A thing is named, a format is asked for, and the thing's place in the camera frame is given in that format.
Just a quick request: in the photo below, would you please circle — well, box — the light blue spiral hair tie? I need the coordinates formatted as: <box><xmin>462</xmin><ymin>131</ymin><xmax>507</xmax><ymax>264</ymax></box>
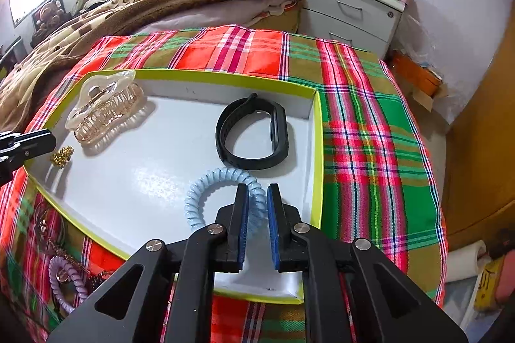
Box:
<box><xmin>183</xmin><ymin>166</ymin><xmax>269</xmax><ymax>243</ymax></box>

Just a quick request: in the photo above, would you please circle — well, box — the gold chain jewelry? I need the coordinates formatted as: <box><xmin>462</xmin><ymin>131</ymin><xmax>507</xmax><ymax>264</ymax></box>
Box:
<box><xmin>50</xmin><ymin>146</ymin><xmax>74</xmax><ymax>168</ymax></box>

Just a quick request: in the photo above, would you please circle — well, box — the black wristband watch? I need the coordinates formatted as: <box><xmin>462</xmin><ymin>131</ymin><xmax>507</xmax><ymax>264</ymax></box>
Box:
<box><xmin>215</xmin><ymin>93</ymin><xmax>289</xmax><ymax>171</ymax></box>

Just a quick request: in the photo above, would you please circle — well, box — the translucent beige hair claw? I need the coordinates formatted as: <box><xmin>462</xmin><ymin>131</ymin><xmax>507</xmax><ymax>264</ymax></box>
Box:
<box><xmin>65</xmin><ymin>70</ymin><xmax>146</xmax><ymax>145</ymax></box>

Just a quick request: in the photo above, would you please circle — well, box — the purple spiral hair tie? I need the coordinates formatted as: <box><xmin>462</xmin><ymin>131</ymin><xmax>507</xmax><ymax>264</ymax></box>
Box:
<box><xmin>48</xmin><ymin>255</ymin><xmax>90</xmax><ymax>314</ymax></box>

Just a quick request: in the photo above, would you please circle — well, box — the yellow-green shallow box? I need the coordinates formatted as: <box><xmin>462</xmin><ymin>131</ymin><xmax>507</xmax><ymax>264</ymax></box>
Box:
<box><xmin>23</xmin><ymin>67</ymin><xmax>325</xmax><ymax>306</ymax></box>

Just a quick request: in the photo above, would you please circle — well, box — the red green plaid cloth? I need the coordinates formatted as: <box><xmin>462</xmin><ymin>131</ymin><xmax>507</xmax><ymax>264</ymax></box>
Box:
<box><xmin>1</xmin><ymin>25</ymin><xmax>448</xmax><ymax>342</ymax></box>

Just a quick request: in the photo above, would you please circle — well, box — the teddy bear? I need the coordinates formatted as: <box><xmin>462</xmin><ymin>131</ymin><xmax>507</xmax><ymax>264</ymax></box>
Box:
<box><xmin>32</xmin><ymin>0</ymin><xmax>66</xmax><ymax>33</ymax></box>

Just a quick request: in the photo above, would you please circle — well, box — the white paper roll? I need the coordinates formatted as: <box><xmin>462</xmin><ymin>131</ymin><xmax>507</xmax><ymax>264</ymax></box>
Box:
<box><xmin>445</xmin><ymin>240</ymin><xmax>492</xmax><ymax>283</ymax></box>

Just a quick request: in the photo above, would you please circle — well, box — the yellow package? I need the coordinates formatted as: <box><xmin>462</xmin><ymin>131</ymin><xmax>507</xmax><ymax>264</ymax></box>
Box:
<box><xmin>474</xmin><ymin>256</ymin><xmax>505</xmax><ymax>312</ymax></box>

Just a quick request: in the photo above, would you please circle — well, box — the pink bag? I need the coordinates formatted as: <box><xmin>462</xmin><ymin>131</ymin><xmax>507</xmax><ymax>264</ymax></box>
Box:
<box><xmin>495</xmin><ymin>250</ymin><xmax>515</xmax><ymax>306</ymax></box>

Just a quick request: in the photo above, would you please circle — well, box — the orange cardboard box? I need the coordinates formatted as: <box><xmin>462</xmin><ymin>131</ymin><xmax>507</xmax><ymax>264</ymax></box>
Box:
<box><xmin>391</xmin><ymin>51</ymin><xmax>442</xmax><ymax>98</ymax></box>

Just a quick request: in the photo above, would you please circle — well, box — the wooden door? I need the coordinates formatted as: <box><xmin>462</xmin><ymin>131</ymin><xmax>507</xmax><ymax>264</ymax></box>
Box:
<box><xmin>442</xmin><ymin>14</ymin><xmax>514</xmax><ymax>251</ymax></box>

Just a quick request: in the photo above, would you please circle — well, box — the brown fleece blanket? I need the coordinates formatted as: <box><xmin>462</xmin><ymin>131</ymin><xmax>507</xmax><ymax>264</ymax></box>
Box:
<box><xmin>1</xmin><ymin>0</ymin><xmax>228</xmax><ymax>132</ymax></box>

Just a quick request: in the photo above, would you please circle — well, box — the grey bedside cabinet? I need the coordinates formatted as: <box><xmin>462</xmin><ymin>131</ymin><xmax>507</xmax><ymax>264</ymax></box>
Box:
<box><xmin>298</xmin><ymin>0</ymin><xmax>405</xmax><ymax>59</ymax></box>

